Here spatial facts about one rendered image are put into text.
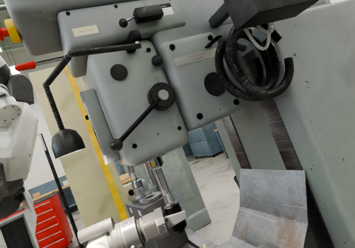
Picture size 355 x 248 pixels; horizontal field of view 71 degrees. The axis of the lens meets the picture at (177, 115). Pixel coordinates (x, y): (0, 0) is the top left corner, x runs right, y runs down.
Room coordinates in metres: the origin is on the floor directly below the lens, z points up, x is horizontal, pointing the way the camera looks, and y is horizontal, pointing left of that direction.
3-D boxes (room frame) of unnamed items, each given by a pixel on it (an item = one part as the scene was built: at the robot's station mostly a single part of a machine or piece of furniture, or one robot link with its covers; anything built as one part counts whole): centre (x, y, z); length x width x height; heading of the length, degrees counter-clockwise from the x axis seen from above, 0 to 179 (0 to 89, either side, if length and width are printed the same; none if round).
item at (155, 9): (0.63, 0.00, 1.66); 0.12 x 0.04 x 0.04; 114
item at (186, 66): (0.81, -0.07, 1.47); 0.24 x 0.19 x 0.26; 24
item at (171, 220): (0.70, 0.11, 1.13); 0.06 x 0.02 x 0.03; 99
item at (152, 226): (0.72, 0.20, 1.13); 0.13 x 0.12 x 0.10; 9
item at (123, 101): (0.73, 0.11, 1.47); 0.21 x 0.19 x 0.32; 24
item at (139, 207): (1.01, 0.24, 1.05); 0.22 x 0.12 x 0.20; 32
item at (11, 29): (0.64, 0.32, 1.76); 0.06 x 0.02 x 0.06; 24
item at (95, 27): (0.75, 0.07, 1.68); 0.34 x 0.24 x 0.10; 114
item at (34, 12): (0.74, 0.10, 1.81); 0.47 x 0.26 x 0.16; 114
